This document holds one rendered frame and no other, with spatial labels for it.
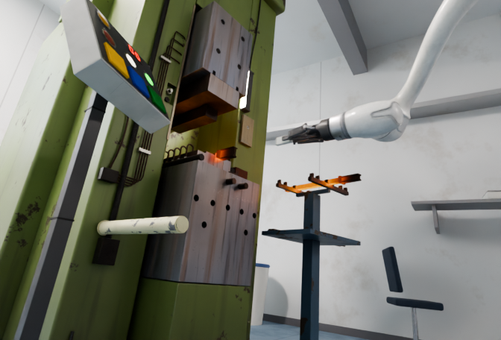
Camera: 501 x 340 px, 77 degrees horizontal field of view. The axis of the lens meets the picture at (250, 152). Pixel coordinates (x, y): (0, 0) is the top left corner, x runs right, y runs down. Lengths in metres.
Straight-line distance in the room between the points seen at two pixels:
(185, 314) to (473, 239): 3.28
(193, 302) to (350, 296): 3.03
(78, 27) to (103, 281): 0.81
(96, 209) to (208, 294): 0.50
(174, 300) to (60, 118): 1.00
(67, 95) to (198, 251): 1.01
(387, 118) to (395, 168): 3.24
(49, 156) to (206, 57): 0.84
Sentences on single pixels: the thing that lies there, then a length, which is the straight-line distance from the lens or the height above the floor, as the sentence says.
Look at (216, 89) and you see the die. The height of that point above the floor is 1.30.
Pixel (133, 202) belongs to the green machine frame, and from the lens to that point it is 1.31.
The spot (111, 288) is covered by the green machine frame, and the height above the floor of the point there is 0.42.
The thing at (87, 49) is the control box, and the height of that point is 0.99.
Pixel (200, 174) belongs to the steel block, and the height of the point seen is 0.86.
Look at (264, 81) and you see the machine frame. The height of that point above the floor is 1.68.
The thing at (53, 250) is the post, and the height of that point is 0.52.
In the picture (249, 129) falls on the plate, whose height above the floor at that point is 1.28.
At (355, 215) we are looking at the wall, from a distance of 4.17.
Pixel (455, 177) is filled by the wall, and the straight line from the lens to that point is 4.15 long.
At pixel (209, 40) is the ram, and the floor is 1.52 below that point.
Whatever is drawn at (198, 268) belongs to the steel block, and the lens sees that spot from 1.24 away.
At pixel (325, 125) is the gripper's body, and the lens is 1.08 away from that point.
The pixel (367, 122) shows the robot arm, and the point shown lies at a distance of 1.01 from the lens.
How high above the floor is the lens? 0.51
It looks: 21 degrees up
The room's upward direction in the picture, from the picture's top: 6 degrees clockwise
